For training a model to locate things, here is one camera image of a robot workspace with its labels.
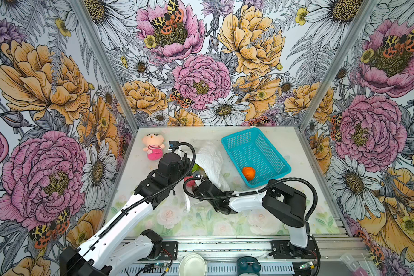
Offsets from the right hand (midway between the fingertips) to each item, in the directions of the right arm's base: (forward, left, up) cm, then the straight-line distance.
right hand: (198, 185), depth 90 cm
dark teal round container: (-35, -19, +4) cm, 40 cm away
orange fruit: (+5, -27, +1) cm, 27 cm away
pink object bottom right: (-38, -63, -4) cm, 74 cm away
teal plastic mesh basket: (+27, -32, -6) cm, 43 cm away
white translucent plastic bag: (+7, -6, +16) cm, 18 cm away
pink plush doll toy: (+28, +27, +4) cm, 39 cm away
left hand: (+1, +4, +18) cm, 19 cm away
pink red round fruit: (-8, +1, +18) cm, 20 cm away
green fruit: (0, 0, +17) cm, 17 cm away
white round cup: (-33, +2, -5) cm, 33 cm away
